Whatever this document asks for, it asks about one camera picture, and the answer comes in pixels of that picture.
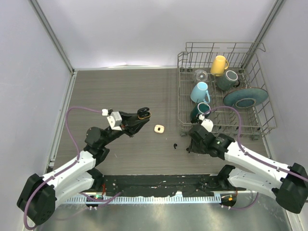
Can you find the aluminium frame rail left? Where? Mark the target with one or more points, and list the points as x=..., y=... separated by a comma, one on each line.
x=61, y=120

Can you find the clear glass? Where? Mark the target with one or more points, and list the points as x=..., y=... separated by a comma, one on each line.
x=200, y=76

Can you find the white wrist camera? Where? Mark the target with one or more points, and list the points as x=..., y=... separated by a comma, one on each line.
x=114, y=119
x=206, y=123

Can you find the cream earbud charging case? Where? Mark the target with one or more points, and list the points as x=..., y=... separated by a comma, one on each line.
x=159, y=129

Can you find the yellow mug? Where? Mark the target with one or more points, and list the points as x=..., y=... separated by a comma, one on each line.
x=219, y=65

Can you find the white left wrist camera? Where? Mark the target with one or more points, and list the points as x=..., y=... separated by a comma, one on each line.
x=114, y=119

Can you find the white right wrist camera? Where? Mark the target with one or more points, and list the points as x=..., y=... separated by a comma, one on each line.
x=206, y=123

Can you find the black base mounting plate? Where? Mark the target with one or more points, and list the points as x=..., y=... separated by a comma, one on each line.
x=191, y=185

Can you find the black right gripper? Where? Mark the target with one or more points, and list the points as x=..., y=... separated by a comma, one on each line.
x=194, y=148

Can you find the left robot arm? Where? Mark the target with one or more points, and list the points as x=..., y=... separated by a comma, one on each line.
x=41, y=195

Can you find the blue ceramic plate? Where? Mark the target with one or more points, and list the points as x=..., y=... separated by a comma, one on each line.
x=245, y=98

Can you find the dark teal mug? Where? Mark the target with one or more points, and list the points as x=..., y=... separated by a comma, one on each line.
x=200, y=108

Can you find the dark grey-green mug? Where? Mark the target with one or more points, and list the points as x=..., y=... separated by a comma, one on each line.
x=228, y=80

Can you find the white slotted cable duct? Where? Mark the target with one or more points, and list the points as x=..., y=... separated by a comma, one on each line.
x=177, y=199

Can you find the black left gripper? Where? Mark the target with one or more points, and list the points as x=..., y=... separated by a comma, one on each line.
x=131, y=123

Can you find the light blue mug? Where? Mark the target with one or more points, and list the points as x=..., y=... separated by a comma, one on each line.
x=200, y=93

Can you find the metal wire dish rack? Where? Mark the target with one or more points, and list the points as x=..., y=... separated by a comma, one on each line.
x=257, y=121

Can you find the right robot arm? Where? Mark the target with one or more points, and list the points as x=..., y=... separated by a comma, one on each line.
x=287, y=185

